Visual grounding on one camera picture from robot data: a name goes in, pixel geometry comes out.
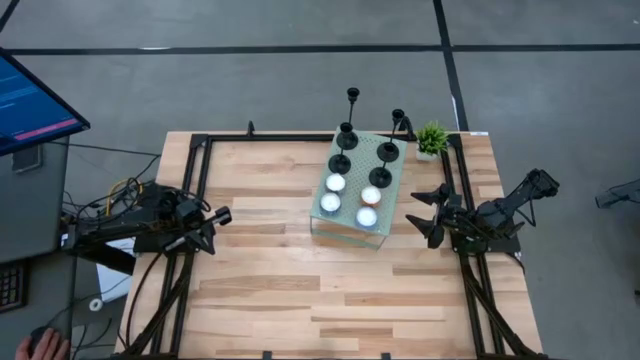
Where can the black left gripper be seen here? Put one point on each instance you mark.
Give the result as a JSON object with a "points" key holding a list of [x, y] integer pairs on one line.
{"points": [[187, 214]]}

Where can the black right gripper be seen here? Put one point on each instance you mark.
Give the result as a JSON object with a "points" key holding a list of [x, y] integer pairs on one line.
{"points": [[451, 215]]}

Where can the black candlestick holder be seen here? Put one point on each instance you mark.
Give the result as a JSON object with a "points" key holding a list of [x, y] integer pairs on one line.
{"points": [[347, 144], [380, 179], [339, 165], [396, 152]]}

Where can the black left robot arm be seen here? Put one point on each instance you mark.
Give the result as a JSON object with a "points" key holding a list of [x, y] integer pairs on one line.
{"points": [[145, 215]]}

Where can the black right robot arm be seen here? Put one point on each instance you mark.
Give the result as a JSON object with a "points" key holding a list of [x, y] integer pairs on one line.
{"points": [[500, 210]]}

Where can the green plant in white pot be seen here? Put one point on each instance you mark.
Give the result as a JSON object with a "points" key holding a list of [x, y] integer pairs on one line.
{"points": [[431, 140]]}

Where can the green perforated metal shelf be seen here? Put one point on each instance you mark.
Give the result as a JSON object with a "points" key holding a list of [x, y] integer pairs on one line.
{"points": [[355, 170]]}

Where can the white paper sheet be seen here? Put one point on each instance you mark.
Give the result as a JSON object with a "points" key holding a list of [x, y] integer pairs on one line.
{"points": [[112, 280]]}

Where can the black table support beam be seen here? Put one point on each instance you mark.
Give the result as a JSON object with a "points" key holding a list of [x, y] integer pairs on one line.
{"points": [[100, 255]]}

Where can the white tape roll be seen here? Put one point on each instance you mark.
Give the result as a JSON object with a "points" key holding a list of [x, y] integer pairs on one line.
{"points": [[95, 304]]}

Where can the black computer mouse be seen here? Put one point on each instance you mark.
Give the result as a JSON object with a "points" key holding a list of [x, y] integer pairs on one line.
{"points": [[36, 333]]}

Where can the person's hand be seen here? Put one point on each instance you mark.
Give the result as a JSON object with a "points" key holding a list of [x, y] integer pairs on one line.
{"points": [[45, 349]]}

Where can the black keyboard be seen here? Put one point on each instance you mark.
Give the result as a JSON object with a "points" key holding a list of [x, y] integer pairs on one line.
{"points": [[10, 287]]}

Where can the computer monitor with blue screen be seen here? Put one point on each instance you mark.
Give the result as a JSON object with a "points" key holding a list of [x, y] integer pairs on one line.
{"points": [[30, 110]]}

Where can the black metal table frame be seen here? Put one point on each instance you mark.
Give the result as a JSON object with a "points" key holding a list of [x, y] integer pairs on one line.
{"points": [[280, 137]]}

